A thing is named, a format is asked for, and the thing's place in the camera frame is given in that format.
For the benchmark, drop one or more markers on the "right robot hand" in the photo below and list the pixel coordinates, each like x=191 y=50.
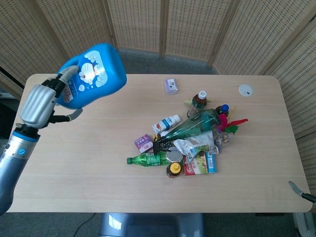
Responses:
x=300 y=191

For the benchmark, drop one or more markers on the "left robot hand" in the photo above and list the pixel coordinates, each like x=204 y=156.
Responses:
x=40 y=103

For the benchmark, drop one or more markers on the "large blue pump bottle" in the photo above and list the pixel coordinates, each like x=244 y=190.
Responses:
x=92 y=76

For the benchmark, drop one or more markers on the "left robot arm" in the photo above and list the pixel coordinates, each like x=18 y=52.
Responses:
x=13 y=163

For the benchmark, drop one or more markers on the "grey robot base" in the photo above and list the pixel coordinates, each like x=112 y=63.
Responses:
x=150 y=224

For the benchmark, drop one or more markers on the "dark bottle blue cap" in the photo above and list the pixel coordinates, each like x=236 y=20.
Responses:
x=223 y=109

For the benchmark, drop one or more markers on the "green plastic soda bottle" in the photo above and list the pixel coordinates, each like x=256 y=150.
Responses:
x=145 y=159

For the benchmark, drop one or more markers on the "white milk bottle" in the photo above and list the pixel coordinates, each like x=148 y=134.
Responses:
x=166 y=123

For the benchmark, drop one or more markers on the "tea bottle white cap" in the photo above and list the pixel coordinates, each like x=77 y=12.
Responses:
x=197 y=102

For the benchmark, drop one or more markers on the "blue snack packet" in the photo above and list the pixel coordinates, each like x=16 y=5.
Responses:
x=211 y=163

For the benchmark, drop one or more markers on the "round clear nut container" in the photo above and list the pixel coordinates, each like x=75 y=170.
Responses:
x=222 y=139

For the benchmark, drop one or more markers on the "red green artificial flower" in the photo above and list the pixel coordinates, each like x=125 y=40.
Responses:
x=229 y=124

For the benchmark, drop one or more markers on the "red green snack box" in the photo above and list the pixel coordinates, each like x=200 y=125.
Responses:
x=196 y=166

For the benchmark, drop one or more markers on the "purple pink small box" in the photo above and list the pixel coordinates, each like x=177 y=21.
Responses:
x=142 y=143

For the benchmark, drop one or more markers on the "crumpled silver snack bag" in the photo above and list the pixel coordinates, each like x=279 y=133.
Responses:
x=195 y=145

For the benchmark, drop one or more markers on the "dark green plastic bag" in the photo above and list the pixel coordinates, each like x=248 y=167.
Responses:
x=192 y=126

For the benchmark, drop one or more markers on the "brown jar yellow cap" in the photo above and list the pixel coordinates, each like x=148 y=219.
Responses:
x=173 y=170

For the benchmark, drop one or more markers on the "silver metal can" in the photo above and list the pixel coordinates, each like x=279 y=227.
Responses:
x=174 y=155

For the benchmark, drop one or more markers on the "purple soap box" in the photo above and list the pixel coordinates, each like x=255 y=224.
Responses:
x=171 y=86

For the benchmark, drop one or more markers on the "woven folding screen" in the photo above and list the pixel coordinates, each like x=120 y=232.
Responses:
x=158 y=29

